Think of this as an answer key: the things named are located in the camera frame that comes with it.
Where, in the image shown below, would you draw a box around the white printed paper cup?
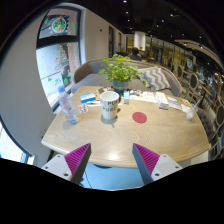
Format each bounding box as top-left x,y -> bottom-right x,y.
99,90 -> 120,121

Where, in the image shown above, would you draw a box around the green potted plant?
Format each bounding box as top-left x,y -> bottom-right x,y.
98,53 -> 147,94

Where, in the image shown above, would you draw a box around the flat round red coaster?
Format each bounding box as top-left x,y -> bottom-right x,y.
131,111 -> 148,125

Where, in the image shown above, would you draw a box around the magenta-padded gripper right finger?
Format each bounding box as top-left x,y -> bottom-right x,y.
131,142 -> 184,186

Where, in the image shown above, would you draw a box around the christmas tree window decal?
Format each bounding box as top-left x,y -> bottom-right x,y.
46,44 -> 74,86

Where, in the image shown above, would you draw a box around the round-backed grey chairs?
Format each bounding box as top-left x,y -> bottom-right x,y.
173,63 -> 224,158

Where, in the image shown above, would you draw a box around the small patterned card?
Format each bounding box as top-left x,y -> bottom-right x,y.
77,103 -> 90,115

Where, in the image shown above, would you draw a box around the white upright card box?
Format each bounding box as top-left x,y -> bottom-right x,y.
155,91 -> 170,111

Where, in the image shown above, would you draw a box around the person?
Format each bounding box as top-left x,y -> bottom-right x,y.
127,46 -> 143,62

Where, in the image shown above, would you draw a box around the round wreath window decal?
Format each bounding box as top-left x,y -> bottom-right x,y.
43,15 -> 76,35

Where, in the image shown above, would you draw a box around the ceiling spot lights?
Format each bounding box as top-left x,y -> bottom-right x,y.
121,0 -> 205,50

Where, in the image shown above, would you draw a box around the white paper sheet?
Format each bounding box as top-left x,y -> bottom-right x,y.
129,91 -> 158,104

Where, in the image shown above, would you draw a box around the clear plastic water bottle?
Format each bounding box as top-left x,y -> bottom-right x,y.
57,85 -> 79,126

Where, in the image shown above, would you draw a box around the small blue-edged leaflet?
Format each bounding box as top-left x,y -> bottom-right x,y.
166,95 -> 180,106

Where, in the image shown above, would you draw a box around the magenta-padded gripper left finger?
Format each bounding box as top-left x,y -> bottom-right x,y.
41,142 -> 92,186

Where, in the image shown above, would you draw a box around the clear plastic drink cup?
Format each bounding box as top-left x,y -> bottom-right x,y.
185,98 -> 203,122

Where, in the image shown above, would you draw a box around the grey curved sofa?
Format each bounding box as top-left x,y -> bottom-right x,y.
70,58 -> 184,98

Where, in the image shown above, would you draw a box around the grey zigzag cushion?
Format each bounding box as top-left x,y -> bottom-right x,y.
138,66 -> 172,92

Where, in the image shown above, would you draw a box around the small light blue box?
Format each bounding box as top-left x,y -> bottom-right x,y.
123,90 -> 131,105

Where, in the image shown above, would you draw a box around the blue and white card box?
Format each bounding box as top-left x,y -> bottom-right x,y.
79,92 -> 98,104

